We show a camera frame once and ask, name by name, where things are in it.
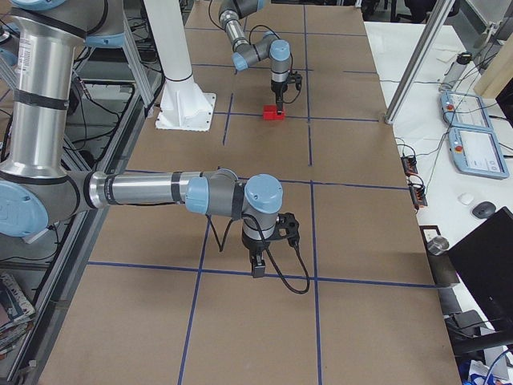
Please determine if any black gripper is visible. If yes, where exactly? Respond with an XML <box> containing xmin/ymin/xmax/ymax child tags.
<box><xmin>241</xmin><ymin>233</ymin><xmax>275</xmax><ymax>278</ymax></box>
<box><xmin>271</xmin><ymin>80</ymin><xmax>288</xmax><ymax>113</ymax></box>

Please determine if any upper teach pendant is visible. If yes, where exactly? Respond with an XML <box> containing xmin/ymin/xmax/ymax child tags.
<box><xmin>440</xmin><ymin>91</ymin><xmax>492</xmax><ymax>129</ymax></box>

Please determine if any teach pendant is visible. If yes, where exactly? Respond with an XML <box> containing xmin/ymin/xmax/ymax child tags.
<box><xmin>448</xmin><ymin>127</ymin><xmax>510</xmax><ymax>180</ymax></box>
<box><xmin>440</xmin><ymin>91</ymin><xmax>492</xmax><ymax>129</ymax></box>

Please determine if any metal cup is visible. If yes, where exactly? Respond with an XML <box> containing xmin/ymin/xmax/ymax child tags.
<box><xmin>426</xmin><ymin>236</ymin><xmax>450</xmax><ymax>256</ymax></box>

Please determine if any lower teach pendant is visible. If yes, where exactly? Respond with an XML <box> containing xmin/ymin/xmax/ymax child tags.
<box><xmin>448</xmin><ymin>127</ymin><xmax>510</xmax><ymax>180</ymax></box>

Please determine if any black monitor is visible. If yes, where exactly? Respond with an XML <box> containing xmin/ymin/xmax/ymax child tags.
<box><xmin>448</xmin><ymin>207</ymin><xmax>512</xmax><ymax>331</ymax></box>

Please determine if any black computer mouse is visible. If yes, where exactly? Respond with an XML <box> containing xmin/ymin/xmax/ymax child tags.
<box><xmin>471</xmin><ymin>201</ymin><xmax>497</xmax><ymax>219</ymax></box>

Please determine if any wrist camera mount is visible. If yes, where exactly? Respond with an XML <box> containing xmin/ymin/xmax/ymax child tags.
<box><xmin>287</xmin><ymin>71</ymin><xmax>302</xmax><ymax>91</ymax></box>
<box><xmin>276</xmin><ymin>213</ymin><xmax>301</xmax><ymax>248</ymax></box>

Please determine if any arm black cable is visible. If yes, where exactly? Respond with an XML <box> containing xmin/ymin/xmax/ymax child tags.
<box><xmin>206</xmin><ymin>212</ymin><xmax>311</xmax><ymax>294</ymax></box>

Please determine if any white camera pedestal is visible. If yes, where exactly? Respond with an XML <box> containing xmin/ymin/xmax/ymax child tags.
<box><xmin>145</xmin><ymin>1</ymin><xmax>216</xmax><ymax>132</ymax></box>

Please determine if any aluminium frame post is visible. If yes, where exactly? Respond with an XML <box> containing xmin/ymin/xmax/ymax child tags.
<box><xmin>384</xmin><ymin>0</ymin><xmax>455</xmax><ymax>125</ymax></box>

